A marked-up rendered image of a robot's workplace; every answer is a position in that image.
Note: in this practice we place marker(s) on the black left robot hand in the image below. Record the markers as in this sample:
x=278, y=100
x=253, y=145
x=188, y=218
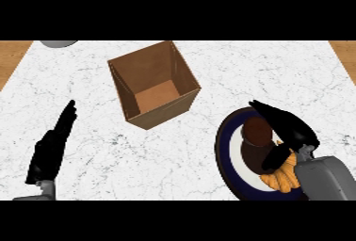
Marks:
x=49, y=150

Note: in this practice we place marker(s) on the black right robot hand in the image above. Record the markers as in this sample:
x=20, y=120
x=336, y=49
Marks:
x=291, y=128

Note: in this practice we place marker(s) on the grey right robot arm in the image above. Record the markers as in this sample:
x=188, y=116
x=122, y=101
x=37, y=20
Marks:
x=327, y=177

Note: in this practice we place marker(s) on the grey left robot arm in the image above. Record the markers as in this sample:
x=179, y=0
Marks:
x=40, y=191

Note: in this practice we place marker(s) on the dark blue and white plate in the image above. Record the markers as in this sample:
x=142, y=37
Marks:
x=229, y=157

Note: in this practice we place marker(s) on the brown cardboard box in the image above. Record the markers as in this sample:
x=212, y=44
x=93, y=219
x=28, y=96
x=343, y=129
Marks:
x=156, y=84

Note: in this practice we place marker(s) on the grey round object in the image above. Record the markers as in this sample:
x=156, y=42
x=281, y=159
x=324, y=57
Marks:
x=58, y=43

